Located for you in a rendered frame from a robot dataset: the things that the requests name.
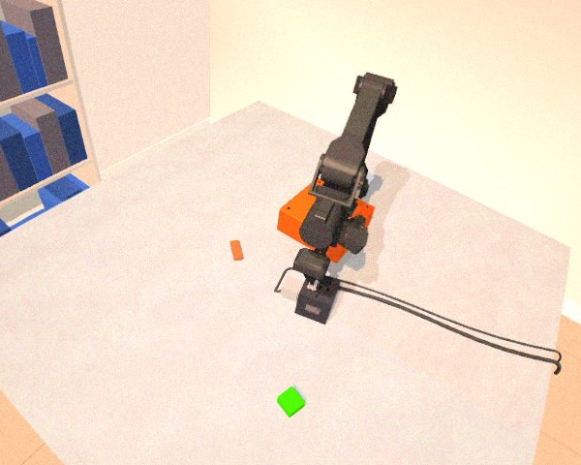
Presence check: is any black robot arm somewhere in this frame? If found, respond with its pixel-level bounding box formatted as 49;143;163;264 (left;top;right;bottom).
299;72;398;255

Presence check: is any green cube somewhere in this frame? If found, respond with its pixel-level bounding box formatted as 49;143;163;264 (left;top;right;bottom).
276;387;305;418

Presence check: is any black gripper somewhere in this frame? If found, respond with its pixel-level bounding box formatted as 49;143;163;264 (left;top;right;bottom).
293;210;350;283

